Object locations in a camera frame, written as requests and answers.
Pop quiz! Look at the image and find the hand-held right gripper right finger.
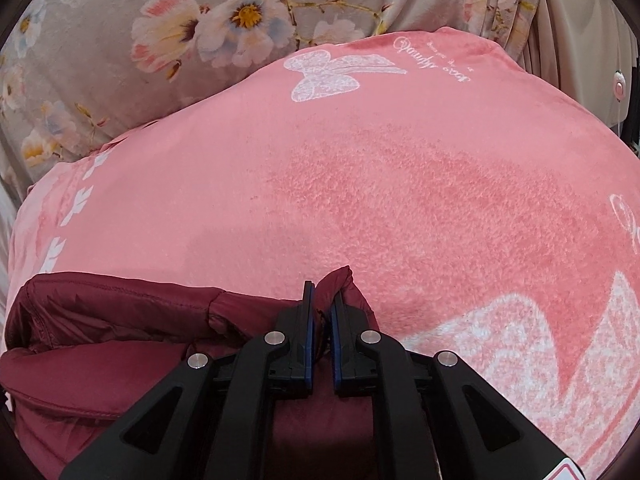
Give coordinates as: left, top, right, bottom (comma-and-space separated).
330, 290, 576, 480

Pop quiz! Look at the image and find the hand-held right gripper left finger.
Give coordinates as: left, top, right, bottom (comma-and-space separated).
60, 280, 317, 480

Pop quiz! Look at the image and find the maroon puffer jacket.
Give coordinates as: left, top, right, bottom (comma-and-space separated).
0, 265, 381, 480

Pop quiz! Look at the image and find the pink printed blanket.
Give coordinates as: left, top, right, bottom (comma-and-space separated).
7, 27, 640, 480

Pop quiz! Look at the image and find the grey curtain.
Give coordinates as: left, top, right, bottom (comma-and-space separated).
0, 180, 31, 281

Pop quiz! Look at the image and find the grey floral quilt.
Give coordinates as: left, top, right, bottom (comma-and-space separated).
0, 0, 546, 186

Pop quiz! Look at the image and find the white curtain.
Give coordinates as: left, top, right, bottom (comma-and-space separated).
520, 0, 640, 126

